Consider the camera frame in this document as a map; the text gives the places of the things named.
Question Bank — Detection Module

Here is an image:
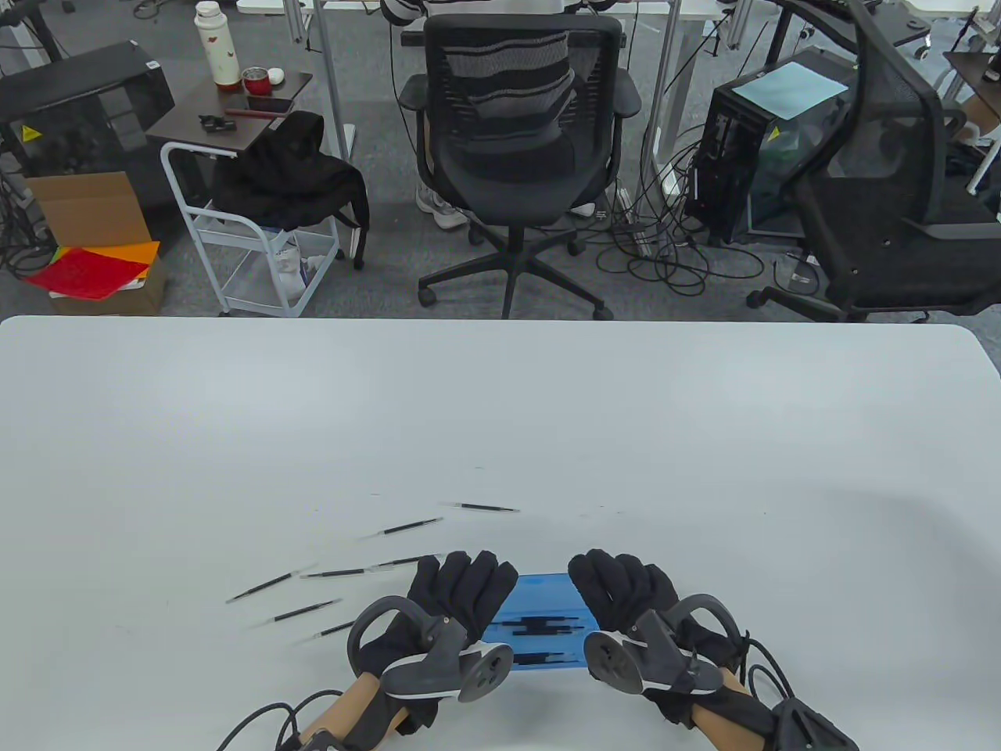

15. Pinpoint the person's left hand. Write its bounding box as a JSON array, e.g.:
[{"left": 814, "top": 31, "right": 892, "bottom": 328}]
[{"left": 360, "top": 549, "right": 520, "bottom": 677}]

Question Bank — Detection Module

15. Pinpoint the person's right hand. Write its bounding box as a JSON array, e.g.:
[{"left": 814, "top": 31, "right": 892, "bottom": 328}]
[{"left": 569, "top": 550, "right": 753, "bottom": 727}]

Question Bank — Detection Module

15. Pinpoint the blue translucent stationery box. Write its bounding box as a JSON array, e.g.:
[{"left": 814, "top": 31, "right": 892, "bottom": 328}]
[{"left": 483, "top": 573, "right": 601, "bottom": 671}]

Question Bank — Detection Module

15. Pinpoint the bundle of black pen refills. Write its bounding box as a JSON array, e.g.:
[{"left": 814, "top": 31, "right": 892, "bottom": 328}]
[{"left": 493, "top": 616, "right": 589, "bottom": 669}]

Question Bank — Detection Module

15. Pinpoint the person's right forearm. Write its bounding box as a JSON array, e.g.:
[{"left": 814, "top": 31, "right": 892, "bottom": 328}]
[{"left": 692, "top": 671, "right": 783, "bottom": 751}]

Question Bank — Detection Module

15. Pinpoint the person's left forearm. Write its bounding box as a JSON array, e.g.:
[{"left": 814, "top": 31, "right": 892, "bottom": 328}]
[{"left": 297, "top": 673, "right": 440, "bottom": 751}]

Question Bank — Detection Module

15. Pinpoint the brown cardboard box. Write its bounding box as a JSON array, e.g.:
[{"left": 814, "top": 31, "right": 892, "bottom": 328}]
[{"left": 23, "top": 170, "right": 168, "bottom": 317}]

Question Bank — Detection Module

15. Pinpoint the black grey tracking controller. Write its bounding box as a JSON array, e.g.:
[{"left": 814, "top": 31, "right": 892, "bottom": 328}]
[
  {"left": 346, "top": 596, "right": 516, "bottom": 706},
  {"left": 583, "top": 595, "right": 744, "bottom": 695}
]

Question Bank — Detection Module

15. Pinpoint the white plastic bag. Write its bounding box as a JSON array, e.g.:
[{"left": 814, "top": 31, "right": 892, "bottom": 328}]
[{"left": 268, "top": 225, "right": 335, "bottom": 307}]

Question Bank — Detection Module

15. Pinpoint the white power strip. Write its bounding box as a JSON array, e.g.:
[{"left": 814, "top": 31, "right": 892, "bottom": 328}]
[{"left": 612, "top": 184, "right": 656, "bottom": 257}]

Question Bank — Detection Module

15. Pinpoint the black mesh office chair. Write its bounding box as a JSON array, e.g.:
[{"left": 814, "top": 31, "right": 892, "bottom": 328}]
[{"left": 397, "top": 14, "right": 644, "bottom": 322}]

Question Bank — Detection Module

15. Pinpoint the white rolling cart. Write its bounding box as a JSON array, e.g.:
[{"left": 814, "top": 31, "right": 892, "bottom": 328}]
[{"left": 160, "top": 139, "right": 343, "bottom": 319}]

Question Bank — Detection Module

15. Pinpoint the black computer tower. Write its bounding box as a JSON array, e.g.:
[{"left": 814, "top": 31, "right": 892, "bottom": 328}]
[{"left": 685, "top": 45, "right": 857, "bottom": 246}]

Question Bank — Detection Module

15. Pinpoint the black office chair with headrest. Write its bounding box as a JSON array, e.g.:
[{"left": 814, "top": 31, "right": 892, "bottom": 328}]
[{"left": 745, "top": 0, "right": 1001, "bottom": 323}]

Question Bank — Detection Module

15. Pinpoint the black jacket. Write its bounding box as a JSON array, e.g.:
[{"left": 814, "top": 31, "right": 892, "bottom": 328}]
[{"left": 210, "top": 110, "right": 371, "bottom": 271}]

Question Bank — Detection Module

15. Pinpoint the orange paper sheet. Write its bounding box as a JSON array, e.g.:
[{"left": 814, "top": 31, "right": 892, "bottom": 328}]
[{"left": 98, "top": 240, "right": 162, "bottom": 268}]

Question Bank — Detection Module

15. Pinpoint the red paper sheet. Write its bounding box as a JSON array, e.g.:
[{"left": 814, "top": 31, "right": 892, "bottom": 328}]
[{"left": 26, "top": 246, "right": 151, "bottom": 301}]

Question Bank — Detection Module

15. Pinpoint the dark wooden side table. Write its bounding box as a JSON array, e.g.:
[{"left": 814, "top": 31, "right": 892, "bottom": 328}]
[{"left": 145, "top": 70, "right": 314, "bottom": 155}]

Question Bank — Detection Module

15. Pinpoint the white office desk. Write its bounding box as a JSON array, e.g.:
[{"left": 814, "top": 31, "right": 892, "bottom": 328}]
[{"left": 235, "top": 0, "right": 752, "bottom": 198}]

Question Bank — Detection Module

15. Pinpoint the white thermos bottle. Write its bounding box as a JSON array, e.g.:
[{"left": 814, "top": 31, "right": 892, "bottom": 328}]
[{"left": 193, "top": 1, "right": 242, "bottom": 92}]

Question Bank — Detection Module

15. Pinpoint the black desk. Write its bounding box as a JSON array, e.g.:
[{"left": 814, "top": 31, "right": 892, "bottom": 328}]
[{"left": 770, "top": 0, "right": 933, "bottom": 48}]

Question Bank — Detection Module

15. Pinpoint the brown desk with white leg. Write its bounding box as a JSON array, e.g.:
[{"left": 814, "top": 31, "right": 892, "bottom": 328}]
[{"left": 942, "top": 49, "right": 1001, "bottom": 196}]

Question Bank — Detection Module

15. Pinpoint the black glove cable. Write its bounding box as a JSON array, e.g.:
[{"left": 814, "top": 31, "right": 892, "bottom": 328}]
[
  {"left": 213, "top": 687, "right": 346, "bottom": 751},
  {"left": 735, "top": 632, "right": 800, "bottom": 705}
]

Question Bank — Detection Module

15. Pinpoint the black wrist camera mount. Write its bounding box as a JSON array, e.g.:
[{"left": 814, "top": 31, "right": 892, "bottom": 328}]
[
  {"left": 770, "top": 699, "right": 859, "bottom": 751},
  {"left": 270, "top": 724, "right": 345, "bottom": 751}
]

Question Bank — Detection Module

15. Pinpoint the tangle of black cables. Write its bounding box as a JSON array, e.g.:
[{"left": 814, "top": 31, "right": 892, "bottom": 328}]
[{"left": 583, "top": 117, "right": 767, "bottom": 298}]

